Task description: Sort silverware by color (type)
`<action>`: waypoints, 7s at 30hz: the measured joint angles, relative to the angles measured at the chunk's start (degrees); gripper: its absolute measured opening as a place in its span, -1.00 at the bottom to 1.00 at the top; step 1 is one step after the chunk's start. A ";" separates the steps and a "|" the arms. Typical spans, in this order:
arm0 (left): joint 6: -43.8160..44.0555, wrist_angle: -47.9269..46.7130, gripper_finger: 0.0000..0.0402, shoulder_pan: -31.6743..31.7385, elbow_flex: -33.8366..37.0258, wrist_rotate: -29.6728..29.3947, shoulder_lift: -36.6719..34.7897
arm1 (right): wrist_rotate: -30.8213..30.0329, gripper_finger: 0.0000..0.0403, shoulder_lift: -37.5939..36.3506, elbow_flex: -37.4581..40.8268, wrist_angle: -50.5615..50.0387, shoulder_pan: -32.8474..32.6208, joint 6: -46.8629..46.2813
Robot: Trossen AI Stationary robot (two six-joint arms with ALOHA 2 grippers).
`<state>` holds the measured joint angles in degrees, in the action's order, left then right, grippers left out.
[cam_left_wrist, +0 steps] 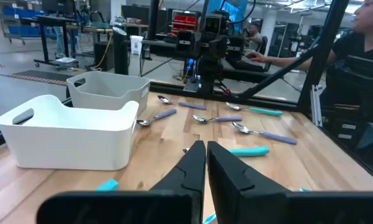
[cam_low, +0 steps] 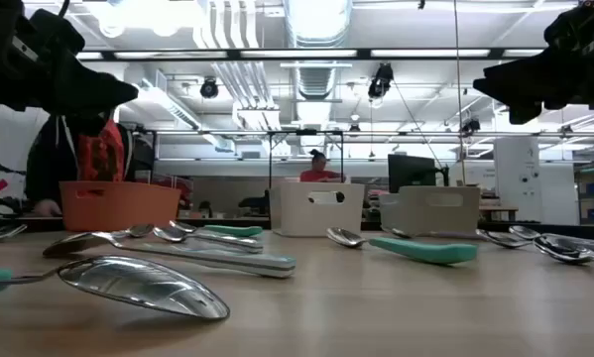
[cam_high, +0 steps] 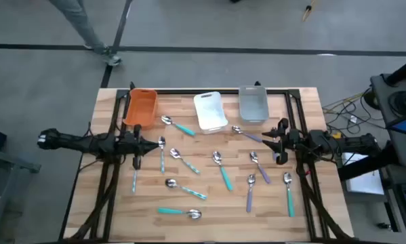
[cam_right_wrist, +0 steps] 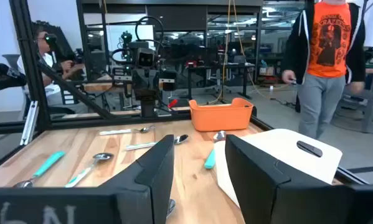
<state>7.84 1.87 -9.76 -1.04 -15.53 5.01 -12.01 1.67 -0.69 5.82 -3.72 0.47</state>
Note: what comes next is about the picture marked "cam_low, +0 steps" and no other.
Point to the hanging black camera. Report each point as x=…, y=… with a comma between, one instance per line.
x=208, y=88
x=381, y=79
x=470, y=126

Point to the person's hand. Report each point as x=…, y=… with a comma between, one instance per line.
x=46, y=207

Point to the black aluminium table frame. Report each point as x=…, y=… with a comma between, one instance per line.
x=212, y=221

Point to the white plastic bin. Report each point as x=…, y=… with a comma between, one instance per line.
x=296, y=218

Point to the silver ceiling duct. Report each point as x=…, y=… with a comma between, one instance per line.
x=316, y=79

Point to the person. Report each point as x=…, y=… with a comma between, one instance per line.
x=319, y=174
x=48, y=158

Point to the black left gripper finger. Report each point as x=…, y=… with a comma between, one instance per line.
x=108, y=89
x=93, y=108

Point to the orange plastic bin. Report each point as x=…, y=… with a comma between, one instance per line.
x=120, y=210

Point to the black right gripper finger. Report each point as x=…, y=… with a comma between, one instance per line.
x=514, y=79
x=524, y=113

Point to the gray plastic bin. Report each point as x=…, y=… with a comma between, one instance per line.
x=430, y=218

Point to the wooden background table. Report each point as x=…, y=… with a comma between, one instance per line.
x=497, y=208

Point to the black background truss frame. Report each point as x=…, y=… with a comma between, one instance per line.
x=306, y=132

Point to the white pillar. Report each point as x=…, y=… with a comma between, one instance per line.
x=517, y=198

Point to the black overhead beam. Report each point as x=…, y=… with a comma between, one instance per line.
x=497, y=53

